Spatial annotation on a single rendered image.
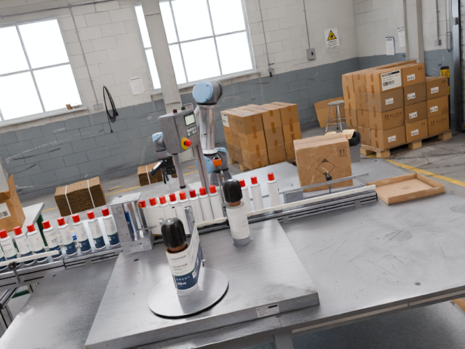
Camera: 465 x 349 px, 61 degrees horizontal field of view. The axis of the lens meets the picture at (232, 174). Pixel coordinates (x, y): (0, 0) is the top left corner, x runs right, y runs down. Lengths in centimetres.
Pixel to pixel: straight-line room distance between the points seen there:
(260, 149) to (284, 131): 42
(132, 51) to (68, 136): 184
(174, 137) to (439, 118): 473
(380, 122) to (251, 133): 171
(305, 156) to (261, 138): 322
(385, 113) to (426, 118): 68
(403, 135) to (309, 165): 358
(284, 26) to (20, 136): 512
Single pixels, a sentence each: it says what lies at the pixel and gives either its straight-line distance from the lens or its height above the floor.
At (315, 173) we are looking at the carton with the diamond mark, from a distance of 234.
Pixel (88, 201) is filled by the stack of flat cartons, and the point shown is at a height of 11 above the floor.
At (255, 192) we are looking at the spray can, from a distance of 203.
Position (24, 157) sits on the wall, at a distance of 765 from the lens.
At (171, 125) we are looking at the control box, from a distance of 196.
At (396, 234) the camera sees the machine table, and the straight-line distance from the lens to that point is 187.
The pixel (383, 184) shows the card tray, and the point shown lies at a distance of 241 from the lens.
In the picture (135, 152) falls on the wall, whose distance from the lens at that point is 748.
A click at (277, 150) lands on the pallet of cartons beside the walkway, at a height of 32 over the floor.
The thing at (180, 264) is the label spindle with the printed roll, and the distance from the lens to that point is 146.
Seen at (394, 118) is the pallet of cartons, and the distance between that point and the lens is 567.
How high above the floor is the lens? 169
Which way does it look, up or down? 16 degrees down
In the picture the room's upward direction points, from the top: 11 degrees counter-clockwise
